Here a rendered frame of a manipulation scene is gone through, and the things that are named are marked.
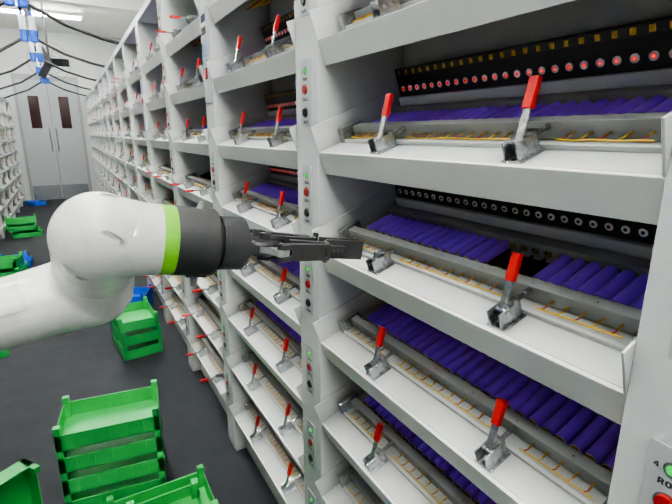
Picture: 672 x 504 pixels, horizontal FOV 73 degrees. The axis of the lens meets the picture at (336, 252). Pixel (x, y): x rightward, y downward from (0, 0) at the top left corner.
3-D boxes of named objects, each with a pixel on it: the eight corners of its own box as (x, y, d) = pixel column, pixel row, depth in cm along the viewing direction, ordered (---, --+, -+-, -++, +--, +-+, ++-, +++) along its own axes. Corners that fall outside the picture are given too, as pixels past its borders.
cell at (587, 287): (619, 279, 56) (588, 305, 54) (605, 275, 58) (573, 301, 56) (619, 267, 56) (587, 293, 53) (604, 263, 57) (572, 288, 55)
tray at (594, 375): (628, 429, 44) (623, 353, 40) (325, 271, 95) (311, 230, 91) (731, 323, 51) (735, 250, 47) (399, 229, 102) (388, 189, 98)
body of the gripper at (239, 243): (205, 261, 67) (263, 262, 72) (221, 276, 60) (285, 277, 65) (210, 210, 66) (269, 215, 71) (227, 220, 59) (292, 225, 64)
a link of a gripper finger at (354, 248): (324, 238, 71) (326, 239, 71) (361, 240, 75) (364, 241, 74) (321, 257, 72) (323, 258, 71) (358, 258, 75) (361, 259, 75)
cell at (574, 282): (603, 275, 58) (572, 300, 56) (589, 271, 60) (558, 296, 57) (602, 263, 57) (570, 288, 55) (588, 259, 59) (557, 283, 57)
